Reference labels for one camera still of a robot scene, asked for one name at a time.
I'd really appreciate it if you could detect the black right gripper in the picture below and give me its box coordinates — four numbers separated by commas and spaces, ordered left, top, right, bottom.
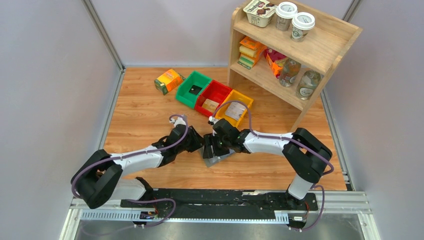
202, 133, 231, 160

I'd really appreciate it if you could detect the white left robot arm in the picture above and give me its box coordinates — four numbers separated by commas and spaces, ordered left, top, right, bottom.
70, 124, 205, 209

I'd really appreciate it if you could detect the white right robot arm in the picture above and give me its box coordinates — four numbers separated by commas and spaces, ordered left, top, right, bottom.
202, 118, 333, 210

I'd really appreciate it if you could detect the gold credit card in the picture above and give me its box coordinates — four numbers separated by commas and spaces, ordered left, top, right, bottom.
201, 98, 220, 113

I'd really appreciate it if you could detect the white VIP card in bin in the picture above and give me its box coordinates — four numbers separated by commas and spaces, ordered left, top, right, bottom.
225, 102, 246, 121

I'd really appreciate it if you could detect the black credit card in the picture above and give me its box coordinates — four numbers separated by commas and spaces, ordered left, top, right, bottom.
188, 85, 203, 96

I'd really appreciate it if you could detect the yellow plastic bin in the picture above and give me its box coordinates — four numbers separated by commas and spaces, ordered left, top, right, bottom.
214, 89, 254, 127

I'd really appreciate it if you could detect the red plastic bin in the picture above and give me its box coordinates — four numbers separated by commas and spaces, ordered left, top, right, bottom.
194, 80, 233, 117

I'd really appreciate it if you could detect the green plastic bin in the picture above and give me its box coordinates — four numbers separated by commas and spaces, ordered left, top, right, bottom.
175, 71, 212, 109

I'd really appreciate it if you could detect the orange green sponge box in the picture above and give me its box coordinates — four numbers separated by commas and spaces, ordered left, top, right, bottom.
154, 68, 186, 95

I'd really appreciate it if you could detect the stacked sponge pack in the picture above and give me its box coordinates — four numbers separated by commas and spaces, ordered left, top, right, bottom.
237, 36, 267, 70

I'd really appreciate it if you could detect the red orange snack bag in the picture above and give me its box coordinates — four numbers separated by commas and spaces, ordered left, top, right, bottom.
263, 47, 288, 79

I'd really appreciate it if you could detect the left clear glass bottle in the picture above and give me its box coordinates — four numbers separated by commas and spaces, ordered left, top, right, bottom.
279, 58, 302, 87

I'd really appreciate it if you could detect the clear glass bottle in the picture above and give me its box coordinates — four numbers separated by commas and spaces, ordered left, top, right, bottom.
296, 70, 322, 100
279, 58, 302, 87

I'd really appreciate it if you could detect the right clear glass bottle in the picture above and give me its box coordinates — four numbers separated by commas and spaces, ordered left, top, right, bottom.
296, 70, 322, 100

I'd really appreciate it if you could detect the right white lidded cup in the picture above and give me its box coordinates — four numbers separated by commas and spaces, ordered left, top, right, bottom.
290, 12, 316, 42

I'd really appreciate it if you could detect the white lidded cup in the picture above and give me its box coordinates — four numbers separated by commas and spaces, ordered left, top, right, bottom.
275, 1, 298, 32
290, 12, 316, 42

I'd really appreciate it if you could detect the left white lidded cup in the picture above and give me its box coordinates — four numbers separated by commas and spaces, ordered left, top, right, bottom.
275, 1, 298, 32

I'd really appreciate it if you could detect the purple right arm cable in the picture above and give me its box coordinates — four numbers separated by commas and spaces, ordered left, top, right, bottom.
211, 100, 335, 232

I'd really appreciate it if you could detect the aluminium rail frame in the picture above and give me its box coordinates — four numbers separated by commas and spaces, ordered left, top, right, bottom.
59, 188, 380, 240

